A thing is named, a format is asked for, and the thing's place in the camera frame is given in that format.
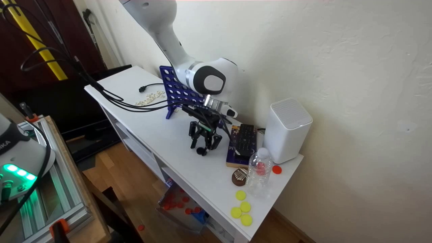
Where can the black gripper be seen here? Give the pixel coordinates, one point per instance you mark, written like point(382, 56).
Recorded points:
point(209, 120)

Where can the dark blue disc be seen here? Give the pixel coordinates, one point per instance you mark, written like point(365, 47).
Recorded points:
point(201, 151)

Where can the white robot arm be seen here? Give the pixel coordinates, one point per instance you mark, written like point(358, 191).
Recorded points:
point(208, 78)

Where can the white robot base green light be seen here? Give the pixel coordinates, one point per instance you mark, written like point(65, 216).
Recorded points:
point(23, 159)

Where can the purple brown book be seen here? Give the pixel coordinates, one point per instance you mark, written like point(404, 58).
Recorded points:
point(232, 159)

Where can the black remote control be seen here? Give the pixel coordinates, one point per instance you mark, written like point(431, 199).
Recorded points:
point(244, 140)

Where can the blue connect four grid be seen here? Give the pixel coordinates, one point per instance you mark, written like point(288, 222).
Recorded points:
point(177, 93)

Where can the brown round coaster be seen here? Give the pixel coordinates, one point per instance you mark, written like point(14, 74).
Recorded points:
point(239, 176)

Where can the beige letter tiles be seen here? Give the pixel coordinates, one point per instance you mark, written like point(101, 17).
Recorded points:
point(151, 98)

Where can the clear plastic bottle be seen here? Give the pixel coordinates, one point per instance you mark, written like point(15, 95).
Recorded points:
point(259, 168)

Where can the yellow disc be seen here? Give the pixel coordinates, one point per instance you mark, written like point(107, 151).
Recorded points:
point(246, 220)
point(235, 212)
point(240, 194)
point(244, 206)

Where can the game box on shelf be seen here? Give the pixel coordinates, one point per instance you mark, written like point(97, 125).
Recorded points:
point(182, 210)

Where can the red disc by speaker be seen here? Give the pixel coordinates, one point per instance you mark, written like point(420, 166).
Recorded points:
point(277, 168)

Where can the white speaker box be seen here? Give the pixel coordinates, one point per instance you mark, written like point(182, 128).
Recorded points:
point(286, 128)

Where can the yellow black tripod leg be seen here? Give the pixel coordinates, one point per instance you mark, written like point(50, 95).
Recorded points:
point(24, 24)

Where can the metal frame with clamp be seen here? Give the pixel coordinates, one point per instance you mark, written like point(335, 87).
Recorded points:
point(58, 197)

